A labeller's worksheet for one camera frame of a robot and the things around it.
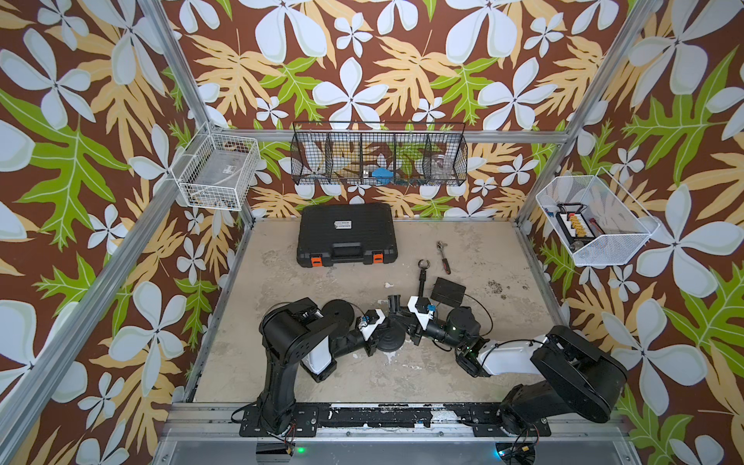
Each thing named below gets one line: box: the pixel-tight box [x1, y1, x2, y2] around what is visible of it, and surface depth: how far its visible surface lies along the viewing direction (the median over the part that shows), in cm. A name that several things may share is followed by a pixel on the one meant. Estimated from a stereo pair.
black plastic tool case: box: [296, 202, 399, 268], surface depth 109 cm
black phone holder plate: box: [430, 277, 466, 307], surface depth 98 cm
